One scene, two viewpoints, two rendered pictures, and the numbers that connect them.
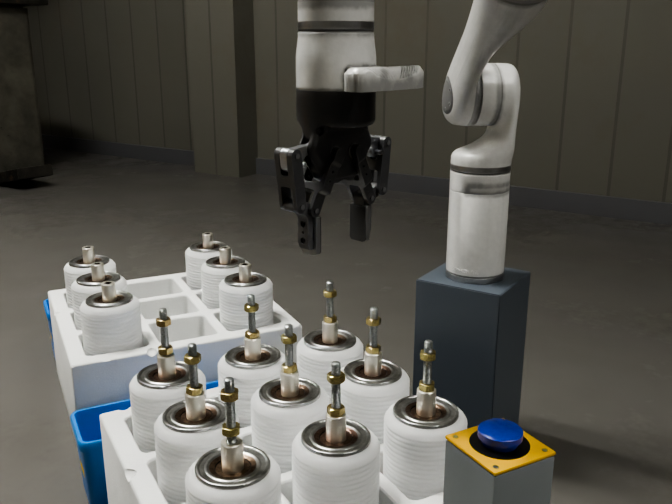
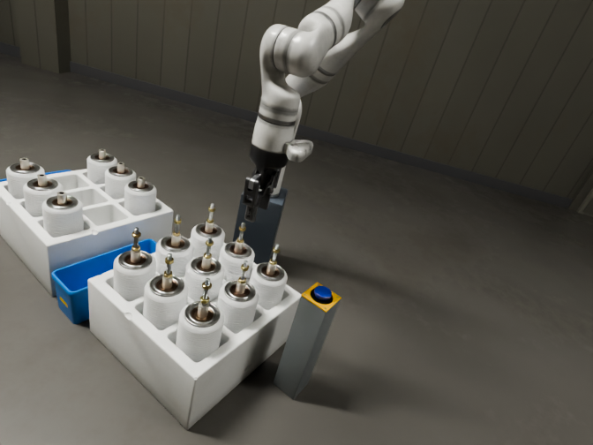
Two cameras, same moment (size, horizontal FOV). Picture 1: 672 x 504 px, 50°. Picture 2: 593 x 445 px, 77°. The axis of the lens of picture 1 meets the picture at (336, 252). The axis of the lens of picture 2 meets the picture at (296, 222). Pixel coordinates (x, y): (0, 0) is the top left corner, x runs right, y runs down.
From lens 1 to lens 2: 0.37 m
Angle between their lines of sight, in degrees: 33
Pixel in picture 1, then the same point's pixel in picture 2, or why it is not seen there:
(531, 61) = (250, 40)
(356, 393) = (234, 262)
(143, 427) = (125, 288)
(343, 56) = (285, 138)
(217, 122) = (40, 32)
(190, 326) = (104, 210)
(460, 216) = not seen: hidden behind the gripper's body
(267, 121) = (78, 38)
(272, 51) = not seen: outside the picture
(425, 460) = (273, 293)
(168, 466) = (156, 312)
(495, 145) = not seen: hidden behind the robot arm
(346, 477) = (249, 309)
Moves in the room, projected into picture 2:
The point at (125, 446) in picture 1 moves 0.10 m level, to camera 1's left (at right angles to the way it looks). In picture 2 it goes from (116, 298) to (66, 305)
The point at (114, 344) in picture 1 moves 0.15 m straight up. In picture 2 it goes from (70, 229) to (66, 180)
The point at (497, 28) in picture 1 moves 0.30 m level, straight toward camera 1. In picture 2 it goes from (306, 89) to (344, 125)
